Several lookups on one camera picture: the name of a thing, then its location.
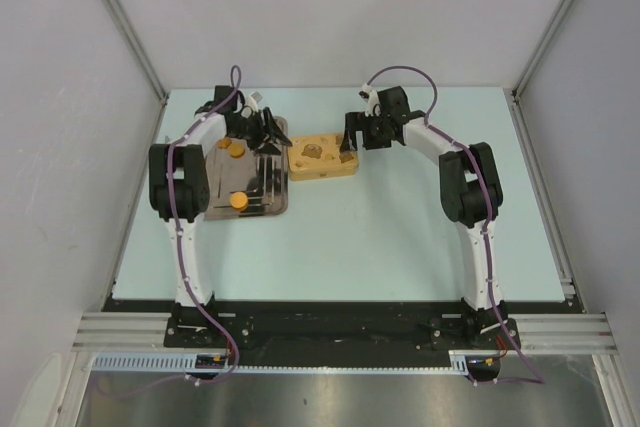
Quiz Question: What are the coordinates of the gold cookie tin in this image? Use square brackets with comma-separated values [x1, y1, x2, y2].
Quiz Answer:
[289, 162, 359, 181]

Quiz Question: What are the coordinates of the orange cookie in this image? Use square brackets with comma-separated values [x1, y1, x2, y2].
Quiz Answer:
[217, 138, 232, 149]
[227, 143, 246, 158]
[230, 191, 249, 211]

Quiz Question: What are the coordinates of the white cable duct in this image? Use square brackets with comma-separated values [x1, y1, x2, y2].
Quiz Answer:
[91, 351, 498, 375]

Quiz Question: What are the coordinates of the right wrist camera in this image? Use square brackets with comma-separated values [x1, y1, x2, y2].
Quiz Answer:
[359, 84, 381, 117]

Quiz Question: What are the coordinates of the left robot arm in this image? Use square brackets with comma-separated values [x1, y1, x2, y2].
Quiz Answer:
[148, 86, 292, 308]

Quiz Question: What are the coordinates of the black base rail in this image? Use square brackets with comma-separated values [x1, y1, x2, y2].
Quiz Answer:
[103, 298, 582, 366]

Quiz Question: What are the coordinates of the steel tin lid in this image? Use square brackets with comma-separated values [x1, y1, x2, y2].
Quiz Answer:
[287, 133, 359, 167]

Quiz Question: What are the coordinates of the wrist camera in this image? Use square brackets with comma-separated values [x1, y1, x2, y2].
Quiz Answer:
[240, 91, 262, 118]
[359, 84, 381, 117]

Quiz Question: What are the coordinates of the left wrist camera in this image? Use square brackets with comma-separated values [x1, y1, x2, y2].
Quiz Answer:
[240, 91, 262, 118]

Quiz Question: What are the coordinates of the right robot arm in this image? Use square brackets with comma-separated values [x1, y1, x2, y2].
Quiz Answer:
[340, 84, 508, 348]

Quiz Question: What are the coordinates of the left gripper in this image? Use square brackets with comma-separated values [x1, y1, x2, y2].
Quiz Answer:
[228, 107, 291, 157]

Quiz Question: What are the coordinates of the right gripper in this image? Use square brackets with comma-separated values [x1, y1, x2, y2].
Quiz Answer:
[340, 112, 391, 153]

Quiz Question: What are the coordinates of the steel baking tray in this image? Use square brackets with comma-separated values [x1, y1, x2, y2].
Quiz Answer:
[205, 115, 289, 221]

